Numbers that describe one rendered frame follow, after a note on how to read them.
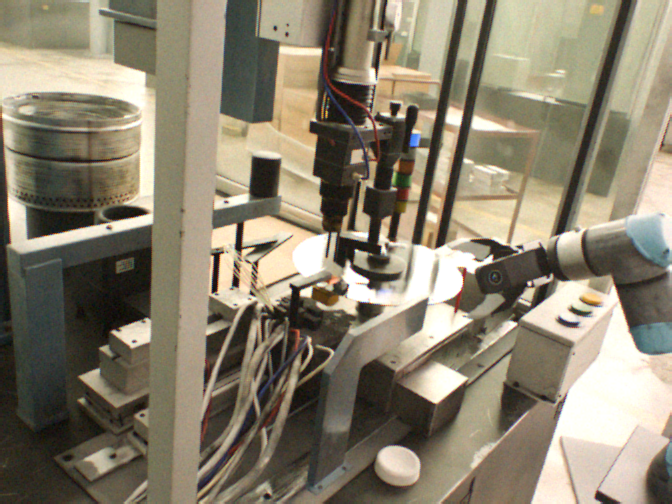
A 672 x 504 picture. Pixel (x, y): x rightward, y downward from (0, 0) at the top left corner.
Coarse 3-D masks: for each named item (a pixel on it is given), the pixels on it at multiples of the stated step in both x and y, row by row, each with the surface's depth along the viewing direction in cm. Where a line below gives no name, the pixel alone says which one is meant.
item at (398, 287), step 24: (312, 240) 130; (312, 264) 119; (336, 264) 120; (408, 264) 125; (432, 264) 126; (336, 288) 110; (360, 288) 112; (384, 288) 113; (408, 288) 114; (432, 288) 116; (456, 288) 117
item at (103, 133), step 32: (32, 96) 151; (64, 96) 155; (96, 96) 158; (32, 128) 132; (64, 128) 132; (96, 128) 135; (128, 128) 141; (32, 160) 135; (64, 160) 136; (96, 160) 139; (128, 160) 145; (32, 192) 138; (64, 192) 138; (96, 192) 141; (128, 192) 148; (32, 224) 146; (64, 224) 144
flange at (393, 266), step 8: (360, 256) 122; (368, 256) 121; (376, 256) 120; (384, 256) 120; (392, 256) 125; (360, 264) 119; (368, 264) 119; (376, 264) 120; (384, 264) 120; (392, 264) 121; (400, 264) 122; (368, 272) 117; (376, 272) 117; (384, 272) 117; (392, 272) 118; (400, 272) 119
